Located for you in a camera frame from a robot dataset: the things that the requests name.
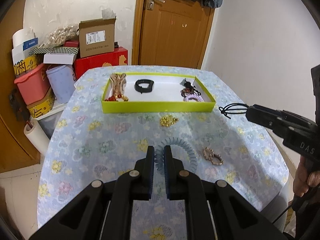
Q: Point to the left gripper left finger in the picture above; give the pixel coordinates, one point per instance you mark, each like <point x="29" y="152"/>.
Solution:
<point x="103" y="210"/>

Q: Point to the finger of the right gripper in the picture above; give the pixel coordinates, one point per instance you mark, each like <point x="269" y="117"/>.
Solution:
<point x="266" y="117"/>

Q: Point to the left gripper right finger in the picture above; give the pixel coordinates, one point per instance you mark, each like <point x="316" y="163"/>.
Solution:
<point x="214" y="210"/>

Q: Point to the black bow hair clip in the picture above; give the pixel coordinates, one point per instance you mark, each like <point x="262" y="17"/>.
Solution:
<point x="188" y="88"/>

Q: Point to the black smart wristband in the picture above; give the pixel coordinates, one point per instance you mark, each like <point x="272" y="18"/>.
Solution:
<point x="144" y="86"/>

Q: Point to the person right hand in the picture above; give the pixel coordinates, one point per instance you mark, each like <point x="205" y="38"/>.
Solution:
<point x="304" y="180"/>

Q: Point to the white paper roll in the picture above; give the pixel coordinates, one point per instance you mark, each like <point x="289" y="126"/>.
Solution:
<point x="36" y="136"/>

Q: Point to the lime green shallow box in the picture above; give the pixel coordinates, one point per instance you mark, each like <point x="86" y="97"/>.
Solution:
<point x="165" y="97"/>

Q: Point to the brown wooden door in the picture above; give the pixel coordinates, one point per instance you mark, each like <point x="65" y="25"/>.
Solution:
<point x="174" y="33"/>

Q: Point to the light blue fabric bin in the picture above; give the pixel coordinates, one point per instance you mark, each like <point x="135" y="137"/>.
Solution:
<point x="62" y="80"/>

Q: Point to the pink plastic storage bin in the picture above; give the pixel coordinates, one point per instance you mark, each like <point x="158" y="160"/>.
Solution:
<point x="34" y="85"/>

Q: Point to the red gift box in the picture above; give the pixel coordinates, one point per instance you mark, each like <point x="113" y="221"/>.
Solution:
<point x="116" y="58"/>

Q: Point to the white flat box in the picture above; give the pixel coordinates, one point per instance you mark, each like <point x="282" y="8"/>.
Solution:
<point x="67" y="59"/>

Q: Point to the yellow patterned box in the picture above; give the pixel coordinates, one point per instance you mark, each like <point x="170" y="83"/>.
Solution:
<point x="24" y="66"/>

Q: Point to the open cardboard box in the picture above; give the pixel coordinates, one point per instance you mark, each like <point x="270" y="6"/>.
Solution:
<point x="96" y="37"/>

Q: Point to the bag of wooden beads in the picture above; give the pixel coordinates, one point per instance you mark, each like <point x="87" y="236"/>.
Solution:
<point x="60" y="36"/>

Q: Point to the white blue carton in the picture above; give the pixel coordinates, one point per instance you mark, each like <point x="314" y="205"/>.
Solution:
<point x="24" y="42"/>

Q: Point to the silver door handle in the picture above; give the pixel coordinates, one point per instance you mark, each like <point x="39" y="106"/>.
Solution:
<point x="151" y="3"/>

